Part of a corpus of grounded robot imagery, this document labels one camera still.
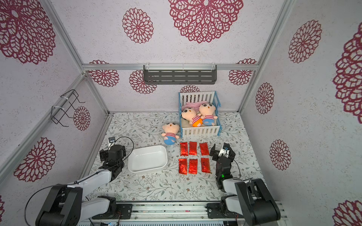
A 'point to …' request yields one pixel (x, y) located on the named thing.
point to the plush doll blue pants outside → (170, 130)
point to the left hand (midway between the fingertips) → (112, 148)
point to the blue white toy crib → (186, 129)
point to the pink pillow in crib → (195, 105)
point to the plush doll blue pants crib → (208, 109)
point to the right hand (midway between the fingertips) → (224, 148)
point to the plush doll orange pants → (189, 114)
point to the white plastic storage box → (146, 158)
